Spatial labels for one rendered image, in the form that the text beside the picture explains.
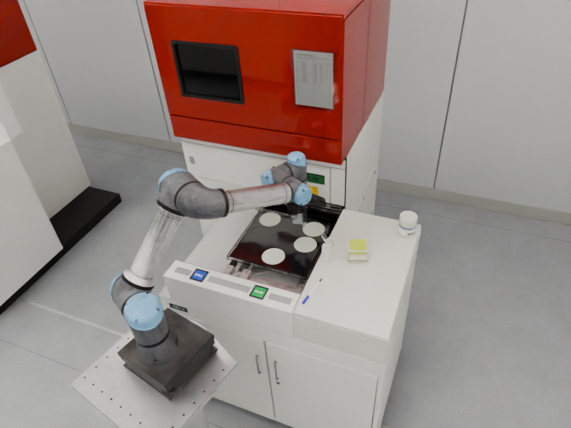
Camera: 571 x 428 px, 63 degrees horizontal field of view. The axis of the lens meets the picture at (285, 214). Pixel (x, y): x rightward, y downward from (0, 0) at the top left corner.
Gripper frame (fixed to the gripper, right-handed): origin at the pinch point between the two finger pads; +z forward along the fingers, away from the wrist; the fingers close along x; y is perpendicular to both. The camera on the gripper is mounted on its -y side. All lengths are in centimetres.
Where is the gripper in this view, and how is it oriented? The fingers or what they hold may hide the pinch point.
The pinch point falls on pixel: (304, 223)
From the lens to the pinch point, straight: 203.3
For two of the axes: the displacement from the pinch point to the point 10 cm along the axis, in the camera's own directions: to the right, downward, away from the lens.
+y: -9.9, 1.3, -0.6
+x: 1.3, 6.2, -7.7
